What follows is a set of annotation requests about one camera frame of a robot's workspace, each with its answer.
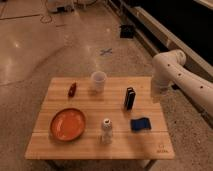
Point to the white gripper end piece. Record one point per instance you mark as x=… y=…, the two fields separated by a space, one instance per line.
x=156 y=93

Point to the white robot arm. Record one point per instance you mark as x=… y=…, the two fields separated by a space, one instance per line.
x=168 y=67

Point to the blue folded cloth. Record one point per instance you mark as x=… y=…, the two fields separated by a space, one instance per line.
x=140 y=124

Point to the translucent plastic cup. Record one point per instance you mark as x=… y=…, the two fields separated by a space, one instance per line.
x=98 y=80

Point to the white plastic bottle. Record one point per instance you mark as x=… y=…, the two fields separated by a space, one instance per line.
x=106 y=127

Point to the black box on floor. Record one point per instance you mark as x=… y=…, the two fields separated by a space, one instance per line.
x=127 y=31

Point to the wooden folding table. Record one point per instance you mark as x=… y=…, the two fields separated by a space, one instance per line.
x=153 y=144

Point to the small red brown object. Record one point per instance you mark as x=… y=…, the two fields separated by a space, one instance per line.
x=72 y=90

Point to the orange plate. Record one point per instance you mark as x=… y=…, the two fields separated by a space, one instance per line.
x=68 y=124

